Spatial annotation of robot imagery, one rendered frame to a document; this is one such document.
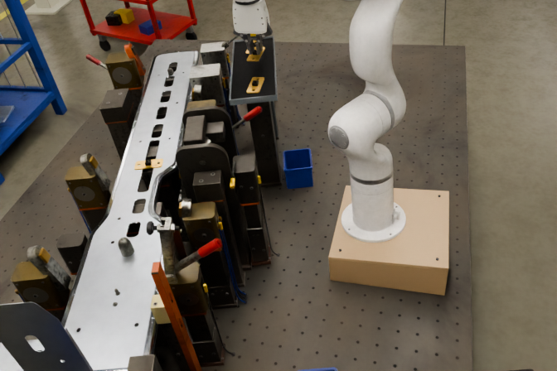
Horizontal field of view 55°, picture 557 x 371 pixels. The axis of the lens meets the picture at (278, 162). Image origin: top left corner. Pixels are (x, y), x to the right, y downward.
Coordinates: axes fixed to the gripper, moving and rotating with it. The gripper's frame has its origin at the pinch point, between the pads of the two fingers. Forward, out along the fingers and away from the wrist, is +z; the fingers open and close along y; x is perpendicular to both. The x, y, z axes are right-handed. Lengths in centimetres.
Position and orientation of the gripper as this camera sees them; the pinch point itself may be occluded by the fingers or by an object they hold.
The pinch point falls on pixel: (254, 46)
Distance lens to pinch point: 166.5
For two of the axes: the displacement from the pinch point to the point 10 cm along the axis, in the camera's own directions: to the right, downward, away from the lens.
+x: -2.5, 6.4, -7.3
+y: -9.6, -0.8, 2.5
